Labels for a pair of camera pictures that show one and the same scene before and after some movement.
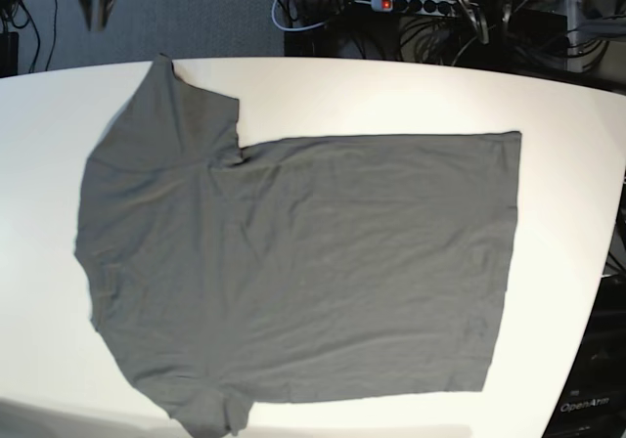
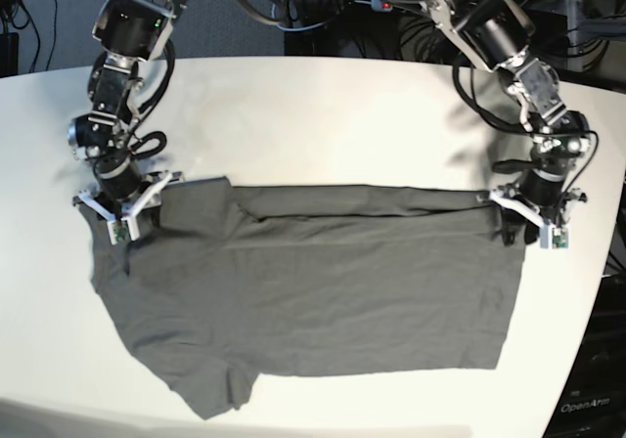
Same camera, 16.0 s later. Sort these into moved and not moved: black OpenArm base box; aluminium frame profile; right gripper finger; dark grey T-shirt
Moved: dark grey T-shirt; right gripper finger
Not moved: aluminium frame profile; black OpenArm base box
